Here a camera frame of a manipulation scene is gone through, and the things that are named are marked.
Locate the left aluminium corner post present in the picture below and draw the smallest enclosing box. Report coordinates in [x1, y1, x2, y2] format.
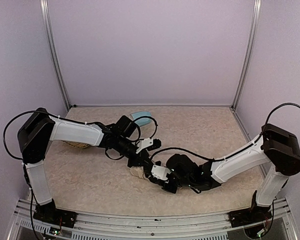
[39, 0, 72, 111]

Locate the beige folding umbrella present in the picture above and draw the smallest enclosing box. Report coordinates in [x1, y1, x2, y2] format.
[129, 166, 149, 182]

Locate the light blue mug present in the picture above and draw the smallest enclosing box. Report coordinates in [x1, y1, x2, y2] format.
[130, 111, 152, 127]

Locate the right aluminium corner post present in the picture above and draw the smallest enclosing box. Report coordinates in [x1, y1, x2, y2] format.
[231, 0, 262, 112]

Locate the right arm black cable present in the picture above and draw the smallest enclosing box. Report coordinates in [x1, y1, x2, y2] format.
[264, 102, 300, 161]

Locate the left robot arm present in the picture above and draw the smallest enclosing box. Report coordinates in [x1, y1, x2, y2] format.
[17, 107, 156, 216]

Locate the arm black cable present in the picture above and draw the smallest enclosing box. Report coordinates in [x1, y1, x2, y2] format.
[132, 115, 159, 146]
[264, 102, 300, 161]

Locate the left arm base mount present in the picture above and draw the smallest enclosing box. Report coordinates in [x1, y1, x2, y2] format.
[33, 207, 77, 228]

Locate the woven bamboo tray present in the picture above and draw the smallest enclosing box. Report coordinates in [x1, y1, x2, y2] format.
[63, 141, 90, 149]

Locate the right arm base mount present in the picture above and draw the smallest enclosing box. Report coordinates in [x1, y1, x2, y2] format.
[228, 206, 272, 228]

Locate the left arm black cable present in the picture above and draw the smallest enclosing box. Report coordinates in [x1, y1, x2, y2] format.
[132, 115, 159, 146]

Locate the aluminium corner post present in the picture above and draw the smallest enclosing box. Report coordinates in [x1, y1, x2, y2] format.
[39, 0, 72, 111]
[231, 0, 262, 112]

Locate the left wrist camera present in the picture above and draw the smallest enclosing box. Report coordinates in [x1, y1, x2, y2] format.
[136, 137, 162, 154]

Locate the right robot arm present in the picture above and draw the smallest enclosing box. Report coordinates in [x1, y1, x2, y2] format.
[151, 123, 300, 214]

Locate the aluminium front rail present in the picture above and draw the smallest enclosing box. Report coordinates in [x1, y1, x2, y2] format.
[7, 197, 298, 240]

